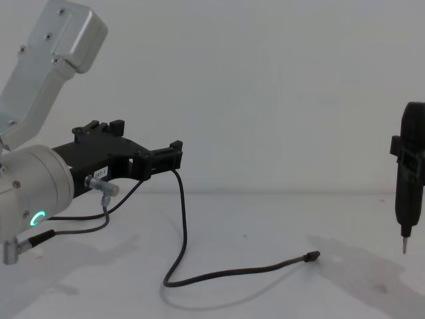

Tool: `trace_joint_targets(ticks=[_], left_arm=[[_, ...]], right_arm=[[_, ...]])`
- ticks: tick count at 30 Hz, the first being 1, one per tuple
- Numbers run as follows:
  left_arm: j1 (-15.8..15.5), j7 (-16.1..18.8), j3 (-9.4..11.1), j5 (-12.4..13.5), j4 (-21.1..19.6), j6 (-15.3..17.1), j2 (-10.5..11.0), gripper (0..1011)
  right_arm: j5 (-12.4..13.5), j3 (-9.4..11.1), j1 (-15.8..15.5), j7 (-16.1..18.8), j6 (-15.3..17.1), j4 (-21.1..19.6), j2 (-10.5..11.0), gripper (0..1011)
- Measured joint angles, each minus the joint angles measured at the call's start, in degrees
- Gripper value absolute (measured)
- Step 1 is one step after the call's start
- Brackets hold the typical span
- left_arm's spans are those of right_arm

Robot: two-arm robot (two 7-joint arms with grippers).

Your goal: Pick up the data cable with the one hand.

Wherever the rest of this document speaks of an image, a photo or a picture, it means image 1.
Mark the black electric screwdriver tool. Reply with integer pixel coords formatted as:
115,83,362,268
394,100,425,257

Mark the long black cable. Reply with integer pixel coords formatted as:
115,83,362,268
160,167,321,289

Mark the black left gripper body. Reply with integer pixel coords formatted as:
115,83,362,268
52,131,147,201

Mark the white table cloth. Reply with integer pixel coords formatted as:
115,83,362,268
0,189,425,319

